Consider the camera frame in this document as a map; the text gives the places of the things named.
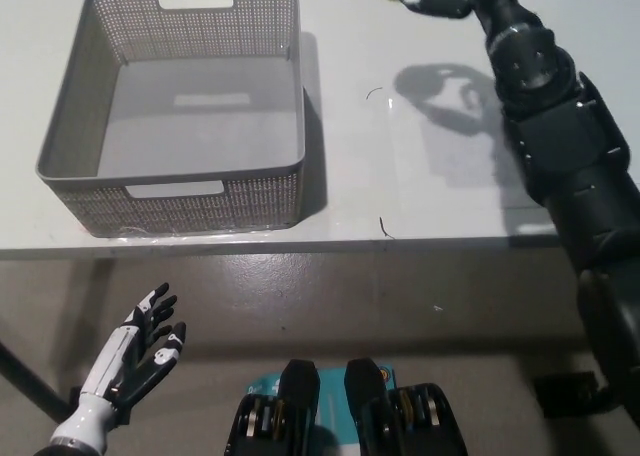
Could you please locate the grey perforated plastic basket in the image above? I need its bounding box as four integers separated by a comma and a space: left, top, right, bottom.
34, 0, 307, 238

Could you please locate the black teal robot body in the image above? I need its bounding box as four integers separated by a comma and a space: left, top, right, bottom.
223, 358, 469, 456

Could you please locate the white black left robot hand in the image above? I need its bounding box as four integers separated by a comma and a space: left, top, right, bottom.
82, 282, 187, 416

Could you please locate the black metal table leg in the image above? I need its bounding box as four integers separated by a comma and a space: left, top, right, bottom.
0, 344, 72, 423

